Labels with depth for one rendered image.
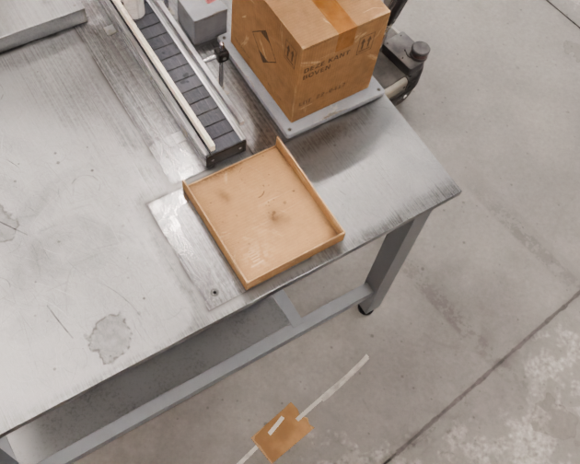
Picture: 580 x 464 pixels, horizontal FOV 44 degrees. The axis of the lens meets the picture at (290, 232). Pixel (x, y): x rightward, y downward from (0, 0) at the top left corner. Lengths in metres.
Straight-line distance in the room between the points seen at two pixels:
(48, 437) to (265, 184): 0.95
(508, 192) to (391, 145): 1.14
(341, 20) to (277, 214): 0.46
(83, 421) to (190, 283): 0.70
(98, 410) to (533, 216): 1.72
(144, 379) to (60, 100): 0.83
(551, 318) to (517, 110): 0.91
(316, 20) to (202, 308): 0.68
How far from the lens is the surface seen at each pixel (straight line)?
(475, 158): 2.96
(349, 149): 1.82
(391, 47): 2.82
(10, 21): 2.03
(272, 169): 1.76
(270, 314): 2.25
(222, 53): 1.79
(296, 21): 1.66
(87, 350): 1.58
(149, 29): 1.96
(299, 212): 1.70
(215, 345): 2.21
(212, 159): 1.74
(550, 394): 2.64
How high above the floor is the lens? 2.31
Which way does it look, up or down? 62 degrees down
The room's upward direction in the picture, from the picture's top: 12 degrees clockwise
